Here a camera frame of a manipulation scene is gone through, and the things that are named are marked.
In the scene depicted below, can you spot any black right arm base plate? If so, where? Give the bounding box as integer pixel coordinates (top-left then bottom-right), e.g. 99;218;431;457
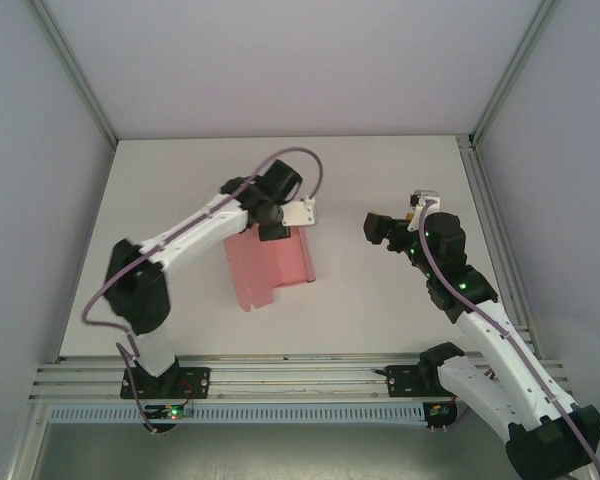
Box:
384;364;431;399

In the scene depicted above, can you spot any slotted white cable duct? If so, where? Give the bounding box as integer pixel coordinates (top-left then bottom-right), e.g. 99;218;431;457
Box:
47;402;427;427

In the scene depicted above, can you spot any pink cloth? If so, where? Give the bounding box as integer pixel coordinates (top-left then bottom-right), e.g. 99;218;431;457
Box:
223;224;317;314

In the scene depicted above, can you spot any aluminium arm base rail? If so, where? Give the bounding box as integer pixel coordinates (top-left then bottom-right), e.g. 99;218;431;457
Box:
29;352;579;402

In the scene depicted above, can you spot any aluminium frame post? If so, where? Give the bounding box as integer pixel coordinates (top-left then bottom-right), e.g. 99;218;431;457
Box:
468;0;556;150
7;399;50;480
29;0;119;150

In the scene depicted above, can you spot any circuit board with green light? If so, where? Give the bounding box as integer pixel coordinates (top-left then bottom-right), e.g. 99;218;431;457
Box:
147;404;196;422

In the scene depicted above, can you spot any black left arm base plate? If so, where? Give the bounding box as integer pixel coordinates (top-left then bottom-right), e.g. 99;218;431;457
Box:
119;366;212;401

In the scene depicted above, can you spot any aluminium table side rail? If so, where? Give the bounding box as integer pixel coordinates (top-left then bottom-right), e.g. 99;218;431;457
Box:
457;134;544;361

